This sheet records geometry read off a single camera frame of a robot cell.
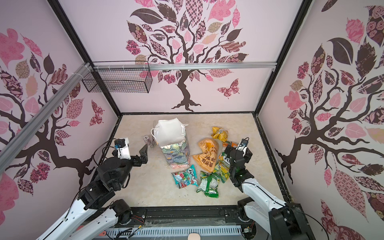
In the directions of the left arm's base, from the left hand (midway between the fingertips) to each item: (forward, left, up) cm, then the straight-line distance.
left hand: (138, 147), depth 69 cm
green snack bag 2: (-10, -35, -21) cm, 42 cm away
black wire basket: (+49, +21, +7) cm, 54 cm away
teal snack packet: (-6, -22, -22) cm, 31 cm away
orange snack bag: (+5, -35, -22) cm, 42 cm away
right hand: (+9, -53, -11) cm, 55 cm away
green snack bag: (+2, -44, -22) cm, 50 cm away
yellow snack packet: (+22, -43, -18) cm, 52 cm away
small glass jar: (+19, +5, -22) cm, 29 cm away
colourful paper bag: (+17, -12, -14) cm, 26 cm away
